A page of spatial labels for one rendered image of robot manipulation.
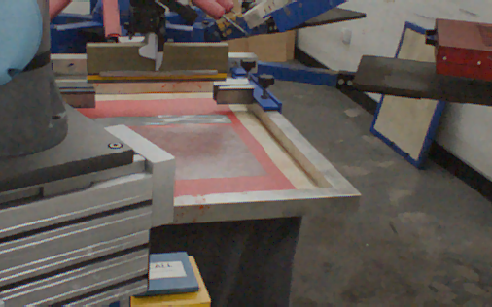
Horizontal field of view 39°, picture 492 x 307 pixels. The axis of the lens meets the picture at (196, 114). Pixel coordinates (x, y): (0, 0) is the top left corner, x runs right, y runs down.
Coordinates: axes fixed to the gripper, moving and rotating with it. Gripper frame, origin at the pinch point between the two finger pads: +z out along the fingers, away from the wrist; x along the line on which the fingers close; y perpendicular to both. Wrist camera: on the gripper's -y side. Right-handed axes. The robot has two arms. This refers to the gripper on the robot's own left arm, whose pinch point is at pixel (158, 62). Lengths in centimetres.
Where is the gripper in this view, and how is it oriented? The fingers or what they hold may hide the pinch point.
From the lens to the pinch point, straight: 172.9
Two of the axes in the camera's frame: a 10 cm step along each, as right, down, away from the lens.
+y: -9.7, 0.2, -2.2
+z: -0.5, 9.4, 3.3
